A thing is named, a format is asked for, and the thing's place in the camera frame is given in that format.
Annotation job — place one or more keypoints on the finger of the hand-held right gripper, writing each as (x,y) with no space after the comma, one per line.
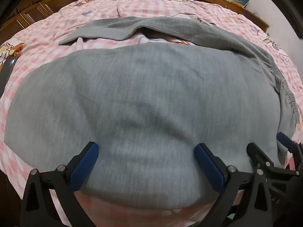
(286,141)
(258,155)

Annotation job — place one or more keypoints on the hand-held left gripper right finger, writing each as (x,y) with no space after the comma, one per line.
(209,167)

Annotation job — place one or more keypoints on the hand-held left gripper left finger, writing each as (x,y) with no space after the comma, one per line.
(85,163)

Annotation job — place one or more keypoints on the grey pants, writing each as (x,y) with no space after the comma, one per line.
(146,104)

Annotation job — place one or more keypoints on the black smartphone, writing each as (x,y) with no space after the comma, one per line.
(7,74)

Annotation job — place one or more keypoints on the pink checked cartoon bed sheet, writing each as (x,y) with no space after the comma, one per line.
(59,26)

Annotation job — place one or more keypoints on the blue book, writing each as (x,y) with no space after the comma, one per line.
(240,1)

